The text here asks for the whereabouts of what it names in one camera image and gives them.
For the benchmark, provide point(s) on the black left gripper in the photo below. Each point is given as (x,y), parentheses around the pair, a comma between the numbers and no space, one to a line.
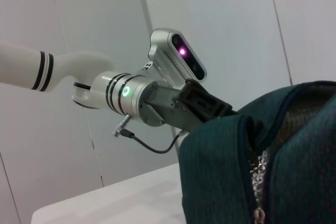
(199,103)

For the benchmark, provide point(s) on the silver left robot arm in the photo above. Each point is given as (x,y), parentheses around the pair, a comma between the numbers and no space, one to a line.
(105,90)

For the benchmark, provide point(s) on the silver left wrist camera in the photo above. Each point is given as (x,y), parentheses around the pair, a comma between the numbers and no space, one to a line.
(168,51)

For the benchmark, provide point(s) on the teal insulated lunch bag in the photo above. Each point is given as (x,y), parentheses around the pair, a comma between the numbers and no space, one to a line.
(288,169)

